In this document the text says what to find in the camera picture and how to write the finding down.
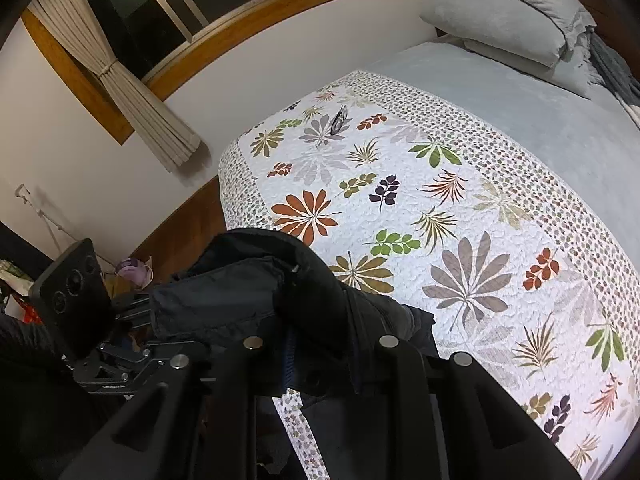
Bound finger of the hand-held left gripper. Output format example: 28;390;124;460
99;338;174;367
111;292;154;327

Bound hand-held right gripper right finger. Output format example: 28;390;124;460
350;335;583;480

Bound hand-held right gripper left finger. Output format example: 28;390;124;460
60;336;297;480

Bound black pants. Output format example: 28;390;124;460
150;227;436;401

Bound purple cup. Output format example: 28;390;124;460
116;256;153;291

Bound colourful clutter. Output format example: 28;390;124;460
0;257;36;326

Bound thin white stand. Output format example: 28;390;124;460
15;184;113;266

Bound floral quilt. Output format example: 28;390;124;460
217;70;640;480

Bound beige tied curtain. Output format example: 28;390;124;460
27;0;211;173

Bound eyeglasses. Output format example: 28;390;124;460
327;104;353;136

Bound blue-grey bed sheet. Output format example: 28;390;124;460
367;40;640;281

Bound wooden framed side window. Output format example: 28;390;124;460
20;0;353;146

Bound grey-blue pillow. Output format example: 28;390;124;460
462;37;596;100
417;0;598;68

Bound grey blanket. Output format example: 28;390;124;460
587;30;640;111

